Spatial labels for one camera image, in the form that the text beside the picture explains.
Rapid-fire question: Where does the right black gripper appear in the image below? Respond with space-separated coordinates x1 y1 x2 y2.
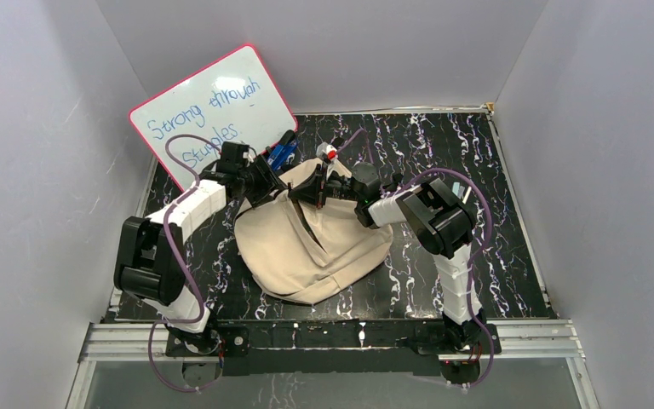
288 163 364 209

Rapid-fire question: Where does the beige backpack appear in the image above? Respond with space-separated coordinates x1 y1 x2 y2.
233 157 394 306

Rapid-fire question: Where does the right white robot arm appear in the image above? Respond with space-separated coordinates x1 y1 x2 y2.
288 144 481 353

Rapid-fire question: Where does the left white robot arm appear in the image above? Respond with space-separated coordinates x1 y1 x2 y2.
113 142 286 354

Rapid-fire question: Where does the pink framed whiteboard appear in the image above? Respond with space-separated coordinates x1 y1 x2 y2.
129 44 298 190

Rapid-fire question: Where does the light blue eraser box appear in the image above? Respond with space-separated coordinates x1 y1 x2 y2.
452 182 473 203

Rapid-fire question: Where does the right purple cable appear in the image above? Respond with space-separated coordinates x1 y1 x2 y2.
335 127 496 390

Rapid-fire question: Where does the purple cable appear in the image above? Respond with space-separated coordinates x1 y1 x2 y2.
335 127 496 390
146 134 224 394

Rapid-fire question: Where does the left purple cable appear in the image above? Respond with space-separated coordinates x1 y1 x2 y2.
146 134 224 394

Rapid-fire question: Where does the black base frame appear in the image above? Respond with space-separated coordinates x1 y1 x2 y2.
165 314 502 385

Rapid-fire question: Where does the aluminium rail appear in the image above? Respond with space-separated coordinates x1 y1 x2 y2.
78 320 585 362

